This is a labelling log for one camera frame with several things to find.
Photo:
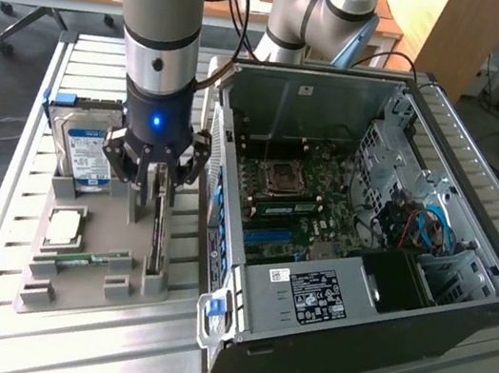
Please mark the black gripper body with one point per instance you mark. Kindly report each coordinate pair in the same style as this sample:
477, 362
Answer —
156, 126

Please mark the green graphics card black fan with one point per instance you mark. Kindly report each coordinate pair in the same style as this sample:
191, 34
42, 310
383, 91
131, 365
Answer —
157, 228

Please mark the hard disk blue caddy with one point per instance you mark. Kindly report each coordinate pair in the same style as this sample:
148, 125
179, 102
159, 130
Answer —
81, 152

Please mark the CPU socket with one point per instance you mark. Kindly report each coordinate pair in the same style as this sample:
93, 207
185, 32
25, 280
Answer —
280, 177

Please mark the grey parts rack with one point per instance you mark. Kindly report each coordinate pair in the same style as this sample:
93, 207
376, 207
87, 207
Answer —
114, 240

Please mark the silver CPU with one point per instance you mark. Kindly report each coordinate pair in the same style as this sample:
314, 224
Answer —
64, 227

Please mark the green RAM stick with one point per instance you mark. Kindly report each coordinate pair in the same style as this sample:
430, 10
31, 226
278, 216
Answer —
82, 257
289, 209

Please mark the blue expansion slot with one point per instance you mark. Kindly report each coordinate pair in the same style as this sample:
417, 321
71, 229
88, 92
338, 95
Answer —
267, 237

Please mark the grey wheeled base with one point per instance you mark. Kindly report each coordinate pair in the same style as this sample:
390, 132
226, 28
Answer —
32, 20

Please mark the green motherboard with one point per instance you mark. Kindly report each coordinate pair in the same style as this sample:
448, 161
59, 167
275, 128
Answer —
335, 221

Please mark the blue case latch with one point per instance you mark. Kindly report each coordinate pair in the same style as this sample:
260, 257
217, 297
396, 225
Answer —
214, 308

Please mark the silver chipset heatsink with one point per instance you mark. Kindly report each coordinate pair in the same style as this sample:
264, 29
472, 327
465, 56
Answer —
321, 252

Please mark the silver power supply unit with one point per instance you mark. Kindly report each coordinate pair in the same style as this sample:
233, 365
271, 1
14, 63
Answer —
267, 305

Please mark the black open PC case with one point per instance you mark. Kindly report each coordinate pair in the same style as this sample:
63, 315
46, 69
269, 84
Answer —
345, 358

